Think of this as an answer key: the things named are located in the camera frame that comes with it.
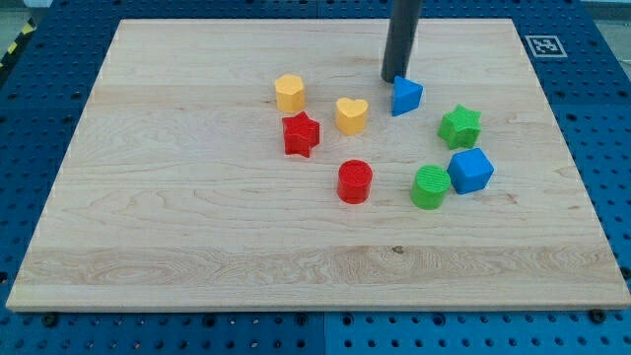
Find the yellow heart block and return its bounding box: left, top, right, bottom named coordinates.
left=335, top=98, right=369, bottom=135

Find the blue triangle block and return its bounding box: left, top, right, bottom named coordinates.
left=391, top=76, right=424, bottom=116

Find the red cylinder block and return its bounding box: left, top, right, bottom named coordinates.
left=337, top=160, right=373, bottom=204

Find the red star block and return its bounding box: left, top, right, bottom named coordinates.
left=282, top=111, right=320, bottom=158

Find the light wooden board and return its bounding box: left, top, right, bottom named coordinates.
left=7, top=19, right=630, bottom=313

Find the yellow hexagon block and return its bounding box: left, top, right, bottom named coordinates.
left=274, top=74, right=306, bottom=113

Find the green cylinder block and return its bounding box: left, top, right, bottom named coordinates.
left=410, top=165, right=452, bottom=210

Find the green star block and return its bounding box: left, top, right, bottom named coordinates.
left=438, top=105, right=481, bottom=150

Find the blue cube block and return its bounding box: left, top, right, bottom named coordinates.
left=448, top=148, right=495, bottom=194

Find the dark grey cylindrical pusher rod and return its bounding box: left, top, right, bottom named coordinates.
left=381, top=0, right=423, bottom=84

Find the white fiducial marker tag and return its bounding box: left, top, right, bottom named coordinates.
left=526, top=35, right=567, bottom=58

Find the yellow black hazard tape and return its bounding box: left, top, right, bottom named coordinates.
left=1, top=18, right=36, bottom=71

